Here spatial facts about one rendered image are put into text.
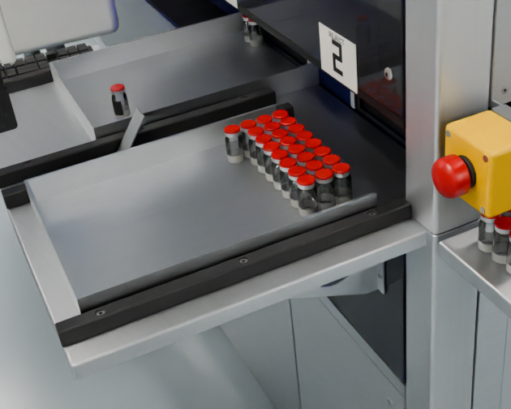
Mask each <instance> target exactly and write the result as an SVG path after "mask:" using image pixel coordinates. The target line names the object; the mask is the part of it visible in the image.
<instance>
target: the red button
mask: <svg viewBox="0 0 511 409"><path fill-rule="evenodd" d="M432 180H433V183H434V185H435V187H436V190H437V191H438V192H439V193H440V194H441V195H442V196H443V197H446V198H449V199H454V198H456V197H459V196H463V195H465V194H466V193H467V192H468V191H469V190H470V173H469V171H468V168H467V166H466V164H465V162H464V161H463V160H462V159H461V158H460V157H459V156H457V155H455V154H450V155H448V156H445V157H441V158H439V159H437V160H436V162H435V163H434V164H433V166H432Z"/></svg>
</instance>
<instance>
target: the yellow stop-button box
mask: <svg viewBox="0 0 511 409"><path fill-rule="evenodd" d="M450 154H455V155H457V156H459V157H460V158H461V159H462V160H463V161H464V162H465V164H466V166H467V168H468V171H469V173H470V190H469V191H468V192H467V193H466V194H465V195H463V196H459V197H461V198H462V199H463V200H464V201H465V202H467V203H468V204H469V205H471V206H472V207H474V208H475V209H477V210H478V211H479V212H480V213H481V214H482V215H484V216H485V217H494V216H496V215H498V214H501V213H504V212H506V211H509V210H511V107H510V106H508V105H506V104H503V105H499V106H496V107H493V108H492V109H491V110H486V111H484V112H481V113H478V114H475V115H472V116H470V117H467V118H463V119H460V120H457V121H455V122H452V123H449V124H448V125H447V126H446V128H445V156H448V155H450Z"/></svg>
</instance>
